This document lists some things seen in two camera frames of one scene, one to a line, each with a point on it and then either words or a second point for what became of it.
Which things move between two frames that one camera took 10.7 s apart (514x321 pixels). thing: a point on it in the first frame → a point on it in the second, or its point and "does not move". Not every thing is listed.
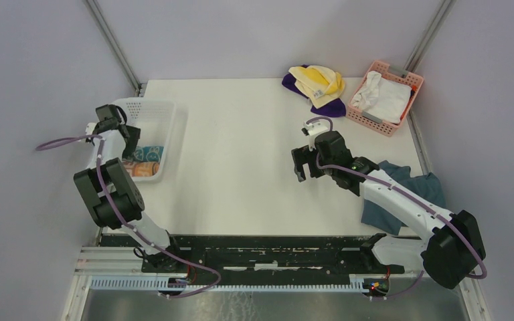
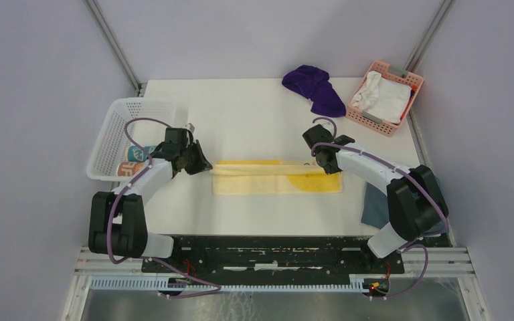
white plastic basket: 156,119 does not move
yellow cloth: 318,83 → 261,176
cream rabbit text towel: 141,169 does not move
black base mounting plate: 209,255 does not move
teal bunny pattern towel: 151,154 does not move
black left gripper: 134,134 → 201,164
